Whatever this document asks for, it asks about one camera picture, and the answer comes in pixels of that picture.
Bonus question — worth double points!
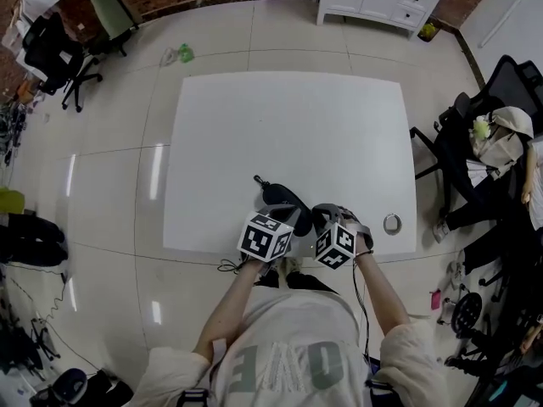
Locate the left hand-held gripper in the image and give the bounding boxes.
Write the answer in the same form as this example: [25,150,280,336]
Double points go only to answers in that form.
[236,203,304,277]

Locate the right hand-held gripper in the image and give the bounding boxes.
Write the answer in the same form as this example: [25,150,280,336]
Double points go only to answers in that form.
[311,203,357,270]

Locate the black pouch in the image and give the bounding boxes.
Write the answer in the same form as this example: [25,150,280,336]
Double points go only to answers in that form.
[253,175,313,237]

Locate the person's right forearm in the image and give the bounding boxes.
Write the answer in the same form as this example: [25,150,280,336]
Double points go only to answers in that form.
[354,250,411,338]

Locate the person's left forearm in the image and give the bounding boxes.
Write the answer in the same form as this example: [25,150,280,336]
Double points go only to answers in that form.
[193,259,266,362]

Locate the person's right hand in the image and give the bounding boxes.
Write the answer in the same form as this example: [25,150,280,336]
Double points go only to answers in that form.
[339,204,375,257]

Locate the person's black trousers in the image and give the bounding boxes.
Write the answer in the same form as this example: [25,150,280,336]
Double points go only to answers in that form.
[254,271,340,296]

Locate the white table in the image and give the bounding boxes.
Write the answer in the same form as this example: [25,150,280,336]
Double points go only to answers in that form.
[163,70,419,259]

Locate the operator in grey clothing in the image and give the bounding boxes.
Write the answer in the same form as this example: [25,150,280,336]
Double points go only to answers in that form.
[126,284,446,407]

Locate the black office chair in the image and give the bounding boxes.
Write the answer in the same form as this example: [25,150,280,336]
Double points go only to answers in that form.
[409,54,543,220]
[23,13,104,113]

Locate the black round stool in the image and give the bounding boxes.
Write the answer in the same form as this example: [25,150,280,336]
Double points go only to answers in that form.
[439,290,484,341]

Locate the pale green plush charm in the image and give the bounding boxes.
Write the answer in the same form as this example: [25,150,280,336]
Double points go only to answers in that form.
[470,115,491,140]

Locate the green plastic bag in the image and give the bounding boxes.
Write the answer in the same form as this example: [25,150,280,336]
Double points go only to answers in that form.
[160,42,196,65]

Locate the beige backpack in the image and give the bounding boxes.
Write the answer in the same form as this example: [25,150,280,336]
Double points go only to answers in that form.
[468,106,535,177]

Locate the yellow green small bag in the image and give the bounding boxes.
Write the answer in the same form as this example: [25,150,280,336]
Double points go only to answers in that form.
[417,17,442,42]

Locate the black floor bag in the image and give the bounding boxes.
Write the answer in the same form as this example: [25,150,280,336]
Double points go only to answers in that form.
[84,369,133,407]

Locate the green hanging cloth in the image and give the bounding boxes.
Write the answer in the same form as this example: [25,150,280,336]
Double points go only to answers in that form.
[80,0,140,57]

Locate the white and navy device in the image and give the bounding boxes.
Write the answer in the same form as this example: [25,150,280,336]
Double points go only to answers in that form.
[53,366,89,400]

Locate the silver table cable grommet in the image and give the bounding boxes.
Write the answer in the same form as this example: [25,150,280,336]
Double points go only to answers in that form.
[383,212,403,235]

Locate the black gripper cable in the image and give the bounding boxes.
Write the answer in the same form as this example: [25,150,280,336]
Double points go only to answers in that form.
[350,250,371,360]

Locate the black harness strap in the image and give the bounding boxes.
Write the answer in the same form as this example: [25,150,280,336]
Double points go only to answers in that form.
[176,387,211,407]
[367,379,398,407]

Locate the pile of tangled cables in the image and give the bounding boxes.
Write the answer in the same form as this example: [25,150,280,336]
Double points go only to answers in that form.
[0,99,29,164]

